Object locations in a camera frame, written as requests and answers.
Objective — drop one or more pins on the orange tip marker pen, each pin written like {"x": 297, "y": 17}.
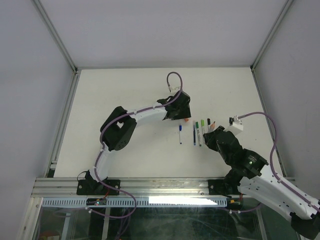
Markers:
{"x": 212, "y": 126}

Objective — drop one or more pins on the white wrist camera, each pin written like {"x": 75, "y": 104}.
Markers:
{"x": 173, "y": 90}
{"x": 235, "y": 126}

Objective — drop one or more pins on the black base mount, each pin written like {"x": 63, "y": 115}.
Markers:
{"x": 90, "y": 187}
{"x": 219, "y": 187}

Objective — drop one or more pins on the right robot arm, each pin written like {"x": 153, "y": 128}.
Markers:
{"x": 252, "y": 175}

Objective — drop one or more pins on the blue gel pen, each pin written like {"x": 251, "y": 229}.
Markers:
{"x": 194, "y": 136}

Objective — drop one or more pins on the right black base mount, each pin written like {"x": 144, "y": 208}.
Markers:
{"x": 219, "y": 187}

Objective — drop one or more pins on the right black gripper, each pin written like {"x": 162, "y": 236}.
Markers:
{"x": 209, "y": 137}

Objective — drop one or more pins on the white pen dark green end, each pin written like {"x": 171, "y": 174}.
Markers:
{"x": 198, "y": 136}

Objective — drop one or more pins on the white slotted cable duct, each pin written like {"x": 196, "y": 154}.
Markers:
{"x": 139, "y": 202}

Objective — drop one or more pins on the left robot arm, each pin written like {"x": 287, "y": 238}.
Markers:
{"x": 117, "y": 130}

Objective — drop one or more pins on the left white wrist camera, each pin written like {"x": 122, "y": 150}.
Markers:
{"x": 173, "y": 90}

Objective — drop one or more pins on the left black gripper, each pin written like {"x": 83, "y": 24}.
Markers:
{"x": 186, "y": 114}

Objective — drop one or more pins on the aluminium mounting rail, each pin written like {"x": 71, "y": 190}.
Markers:
{"x": 139, "y": 187}

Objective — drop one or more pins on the white pen light green end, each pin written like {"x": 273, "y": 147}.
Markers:
{"x": 203, "y": 134}

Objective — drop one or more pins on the white pen black end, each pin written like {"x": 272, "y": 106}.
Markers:
{"x": 208, "y": 127}

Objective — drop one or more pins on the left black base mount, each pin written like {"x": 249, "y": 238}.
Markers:
{"x": 90, "y": 187}

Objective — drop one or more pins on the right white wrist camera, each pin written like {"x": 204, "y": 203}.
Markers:
{"x": 235, "y": 126}

